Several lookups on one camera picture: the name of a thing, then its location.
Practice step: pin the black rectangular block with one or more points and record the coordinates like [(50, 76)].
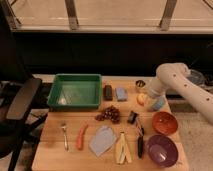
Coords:
[(108, 92)]

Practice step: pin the blue grey cloth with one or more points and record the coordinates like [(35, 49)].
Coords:
[(103, 139)]

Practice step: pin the small metal cup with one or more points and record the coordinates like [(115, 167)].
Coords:
[(140, 85)]

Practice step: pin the black office chair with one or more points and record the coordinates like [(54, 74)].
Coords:
[(13, 128)]

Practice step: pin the green plastic tray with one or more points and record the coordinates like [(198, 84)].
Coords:
[(75, 91)]

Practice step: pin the orange carrot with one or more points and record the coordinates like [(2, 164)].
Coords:
[(79, 140)]

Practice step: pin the metal fork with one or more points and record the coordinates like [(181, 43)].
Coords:
[(63, 127)]

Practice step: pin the black handled knife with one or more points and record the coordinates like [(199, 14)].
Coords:
[(140, 139)]

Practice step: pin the blue sponge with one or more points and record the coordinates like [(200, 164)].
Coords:
[(121, 94)]

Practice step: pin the clear plastic cup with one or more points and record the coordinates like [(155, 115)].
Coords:
[(196, 77)]

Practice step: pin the orange bowl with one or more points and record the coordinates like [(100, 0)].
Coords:
[(164, 123)]

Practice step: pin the black binder clip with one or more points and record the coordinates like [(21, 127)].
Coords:
[(132, 117)]

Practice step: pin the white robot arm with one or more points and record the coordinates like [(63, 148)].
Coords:
[(174, 76)]

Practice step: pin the red yellow apple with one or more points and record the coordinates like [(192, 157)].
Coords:
[(142, 99)]

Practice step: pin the purple bowl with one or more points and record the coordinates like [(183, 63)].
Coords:
[(162, 151)]

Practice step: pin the bunch of dark grapes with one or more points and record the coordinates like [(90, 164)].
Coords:
[(111, 113)]

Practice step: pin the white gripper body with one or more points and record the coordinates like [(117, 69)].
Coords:
[(156, 104)]

